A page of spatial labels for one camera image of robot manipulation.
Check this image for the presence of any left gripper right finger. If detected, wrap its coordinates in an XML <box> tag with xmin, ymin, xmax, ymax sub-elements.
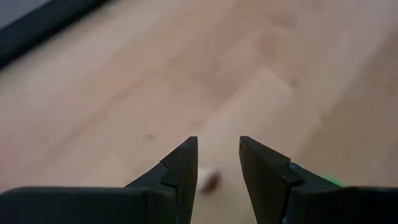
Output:
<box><xmin>239</xmin><ymin>136</ymin><xmax>345</xmax><ymax>224</ymax></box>

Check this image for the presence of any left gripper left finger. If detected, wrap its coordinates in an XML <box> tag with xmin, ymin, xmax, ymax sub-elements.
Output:
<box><xmin>124</xmin><ymin>136</ymin><xmax>199</xmax><ymax>224</ymax></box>

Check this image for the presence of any small brown toy mushroom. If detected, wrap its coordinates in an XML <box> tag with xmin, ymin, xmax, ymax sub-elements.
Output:
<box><xmin>198</xmin><ymin>166</ymin><xmax>223</xmax><ymax>195</ymax></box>

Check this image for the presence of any black table frame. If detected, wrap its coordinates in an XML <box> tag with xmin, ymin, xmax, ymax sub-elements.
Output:
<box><xmin>0</xmin><ymin>0</ymin><xmax>105</xmax><ymax>68</ymax></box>

